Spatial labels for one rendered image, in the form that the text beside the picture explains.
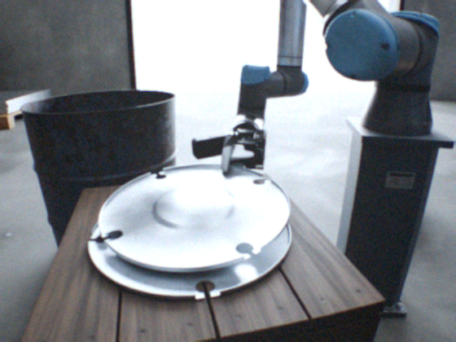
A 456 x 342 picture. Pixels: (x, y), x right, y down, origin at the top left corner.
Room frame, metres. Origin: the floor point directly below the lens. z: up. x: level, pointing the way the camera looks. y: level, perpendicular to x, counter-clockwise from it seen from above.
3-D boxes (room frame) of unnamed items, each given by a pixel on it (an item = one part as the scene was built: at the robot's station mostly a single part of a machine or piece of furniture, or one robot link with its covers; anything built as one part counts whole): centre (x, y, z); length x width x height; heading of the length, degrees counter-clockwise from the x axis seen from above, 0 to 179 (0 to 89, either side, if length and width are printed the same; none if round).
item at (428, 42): (0.66, -0.36, 0.62); 0.13 x 0.12 x 0.14; 127
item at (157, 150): (0.88, 0.35, 0.24); 0.42 x 0.42 x 0.48
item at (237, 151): (0.59, -0.02, 0.41); 0.09 x 0.06 x 0.03; 171
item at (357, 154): (0.66, -0.37, 0.23); 0.19 x 0.19 x 0.45; 80
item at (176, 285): (0.41, 0.05, 0.35); 0.29 x 0.29 x 0.01
